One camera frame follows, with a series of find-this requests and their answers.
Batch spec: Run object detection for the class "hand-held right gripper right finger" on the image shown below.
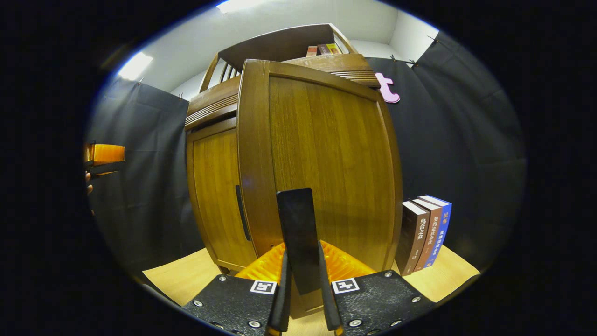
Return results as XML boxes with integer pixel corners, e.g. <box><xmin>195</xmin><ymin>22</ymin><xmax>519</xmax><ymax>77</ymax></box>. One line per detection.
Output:
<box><xmin>319</xmin><ymin>240</ymin><xmax>437</xmax><ymax>336</ymax></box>

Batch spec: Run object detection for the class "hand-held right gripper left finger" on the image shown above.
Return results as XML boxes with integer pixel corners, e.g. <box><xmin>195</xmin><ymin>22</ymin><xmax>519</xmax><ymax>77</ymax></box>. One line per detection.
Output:
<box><xmin>182</xmin><ymin>240</ymin><xmax>292</xmax><ymax>336</ymax></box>

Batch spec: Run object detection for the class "black door handle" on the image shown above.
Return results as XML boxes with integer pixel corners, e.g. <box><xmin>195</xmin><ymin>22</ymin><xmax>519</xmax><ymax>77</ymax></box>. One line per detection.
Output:
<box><xmin>276</xmin><ymin>188</ymin><xmax>322</xmax><ymax>295</ymax></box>
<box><xmin>235</xmin><ymin>185</ymin><xmax>251</xmax><ymax>242</ymax></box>

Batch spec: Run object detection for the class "wooden double-door shoe cabinet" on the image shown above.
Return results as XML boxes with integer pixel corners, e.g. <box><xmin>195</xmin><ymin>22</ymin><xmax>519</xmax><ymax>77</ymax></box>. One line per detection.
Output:
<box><xmin>184</xmin><ymin>23</ymin><xmax>404</xmax><ymax>320</ymax></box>

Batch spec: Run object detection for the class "wooden shoe cabinet door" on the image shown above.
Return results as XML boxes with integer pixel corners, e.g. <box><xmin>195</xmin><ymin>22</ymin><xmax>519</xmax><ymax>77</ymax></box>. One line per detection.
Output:
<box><xmin>187</xmin><ymin>117</ymin><xmax>258</xmax><ymax>272</ymax></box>
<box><xmin>237</xmin><ymin>59</ymin><xmax>403</xmax><ymax>319</ymax></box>

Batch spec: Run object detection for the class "small ceiling light panel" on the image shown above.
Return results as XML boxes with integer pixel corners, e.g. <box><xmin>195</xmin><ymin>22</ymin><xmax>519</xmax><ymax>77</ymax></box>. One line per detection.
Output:
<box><xmin>118</xmin><ymin>51</ymin><xmax>153</xmax><ymax>81</ymax></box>

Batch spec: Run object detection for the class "dark brown book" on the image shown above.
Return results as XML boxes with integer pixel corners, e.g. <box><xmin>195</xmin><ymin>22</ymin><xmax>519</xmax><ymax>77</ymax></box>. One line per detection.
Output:
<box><xmin>395</xmin><ymin>201</ymin><xmax>430</xmax><ymax>276</ymax></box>

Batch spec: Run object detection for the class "light brown book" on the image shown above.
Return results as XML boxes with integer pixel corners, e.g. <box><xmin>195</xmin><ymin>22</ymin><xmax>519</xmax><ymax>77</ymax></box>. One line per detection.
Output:
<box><xmin>414</xmin><ymin>198</ymin><xmax>442</xmax><ymax>272</ymax></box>

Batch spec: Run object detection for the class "blue book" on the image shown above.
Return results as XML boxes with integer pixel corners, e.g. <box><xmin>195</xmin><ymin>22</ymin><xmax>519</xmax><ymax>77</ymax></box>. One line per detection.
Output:
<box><xmin>422</xmin><ymin>195</ymin><xmax>452</xmax><ymax>268</ymax></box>

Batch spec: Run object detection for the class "large ceiling light panel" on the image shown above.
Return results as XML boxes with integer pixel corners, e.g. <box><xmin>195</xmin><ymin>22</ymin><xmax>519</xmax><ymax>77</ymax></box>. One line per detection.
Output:
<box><xmin>215</xmin><ymin>0</ymin><xmax>262</xmax><ymax>14</ymax></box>

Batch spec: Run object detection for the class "black backdrop cloth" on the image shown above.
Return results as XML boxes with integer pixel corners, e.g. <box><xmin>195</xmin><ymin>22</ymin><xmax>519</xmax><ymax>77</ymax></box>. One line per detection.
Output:
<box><xmin>84</xmin><ymin>30</ymin><xmax>528</xmax><ymax>280</ymax></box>

